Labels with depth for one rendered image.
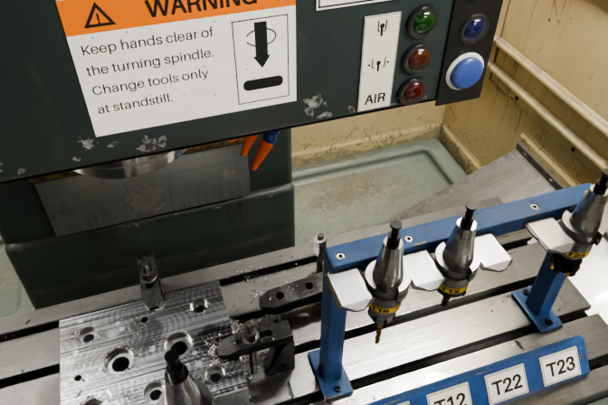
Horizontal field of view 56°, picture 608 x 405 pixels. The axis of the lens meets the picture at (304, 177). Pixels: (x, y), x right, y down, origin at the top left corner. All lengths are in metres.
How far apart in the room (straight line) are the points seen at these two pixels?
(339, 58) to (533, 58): 1.20
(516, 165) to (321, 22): 1.30
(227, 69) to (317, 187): 1.48
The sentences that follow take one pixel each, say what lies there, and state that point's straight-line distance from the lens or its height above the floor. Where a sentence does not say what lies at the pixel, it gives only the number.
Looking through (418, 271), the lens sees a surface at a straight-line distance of 0.84.
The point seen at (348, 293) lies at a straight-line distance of 0.80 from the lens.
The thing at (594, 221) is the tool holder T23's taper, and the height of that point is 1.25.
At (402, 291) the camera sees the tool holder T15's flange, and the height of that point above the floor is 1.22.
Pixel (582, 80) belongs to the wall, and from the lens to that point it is 1.50.
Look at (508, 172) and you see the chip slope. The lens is 1.67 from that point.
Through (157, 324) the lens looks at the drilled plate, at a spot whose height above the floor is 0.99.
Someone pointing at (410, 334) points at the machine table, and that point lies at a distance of 1.16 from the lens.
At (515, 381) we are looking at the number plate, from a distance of 1.11.
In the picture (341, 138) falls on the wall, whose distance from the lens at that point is 1.91.
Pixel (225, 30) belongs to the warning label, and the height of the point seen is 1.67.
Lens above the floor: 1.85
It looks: 41 degrees down
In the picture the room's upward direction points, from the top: straight up
